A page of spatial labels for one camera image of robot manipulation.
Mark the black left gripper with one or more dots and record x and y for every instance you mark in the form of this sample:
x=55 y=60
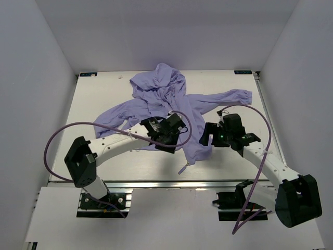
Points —
x=171 y=149

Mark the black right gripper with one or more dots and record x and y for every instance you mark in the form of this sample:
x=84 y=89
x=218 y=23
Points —
x=210 y=128

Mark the lavender zip-up hooded jacket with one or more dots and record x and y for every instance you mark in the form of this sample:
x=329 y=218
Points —
x=156 y=93

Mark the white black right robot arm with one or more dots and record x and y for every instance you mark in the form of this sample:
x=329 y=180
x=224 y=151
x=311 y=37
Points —
x=294 y=198

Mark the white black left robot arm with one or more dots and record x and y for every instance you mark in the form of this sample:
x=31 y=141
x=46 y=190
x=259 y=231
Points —
x=84 y=156

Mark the blue label sticker right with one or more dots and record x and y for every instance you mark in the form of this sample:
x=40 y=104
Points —
x=242 y=72

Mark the blue label sticker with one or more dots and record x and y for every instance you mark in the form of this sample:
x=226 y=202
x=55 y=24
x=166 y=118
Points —
x=242 y=72
x=88 y=74

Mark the blue label sticker left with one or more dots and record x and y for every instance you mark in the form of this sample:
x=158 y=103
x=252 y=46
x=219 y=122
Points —
x=88 y=74

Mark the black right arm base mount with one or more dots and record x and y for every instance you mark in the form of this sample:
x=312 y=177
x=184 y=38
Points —
x=229 y=205

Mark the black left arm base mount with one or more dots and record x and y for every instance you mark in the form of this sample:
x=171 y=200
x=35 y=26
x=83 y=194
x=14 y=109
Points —
x=115 y=205

